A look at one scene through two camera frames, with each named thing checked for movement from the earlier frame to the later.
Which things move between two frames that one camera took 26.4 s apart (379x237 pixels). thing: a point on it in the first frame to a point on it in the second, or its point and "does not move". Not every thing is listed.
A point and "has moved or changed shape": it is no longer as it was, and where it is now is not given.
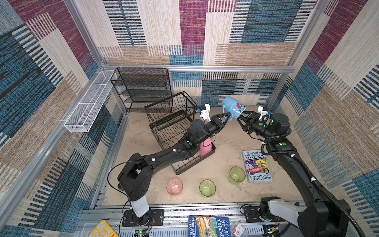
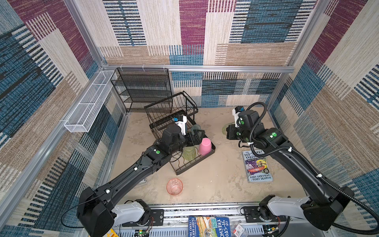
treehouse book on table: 256,166 does not move
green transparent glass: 237,175 has moved or changed shape
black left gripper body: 216,128 to 189,141
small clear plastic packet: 238,230 does not move
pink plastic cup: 205,147 does not move
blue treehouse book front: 206,226 does not move
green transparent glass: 207,188 to 224,130
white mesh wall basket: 82,119 does not move
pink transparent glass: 174,186 does not move
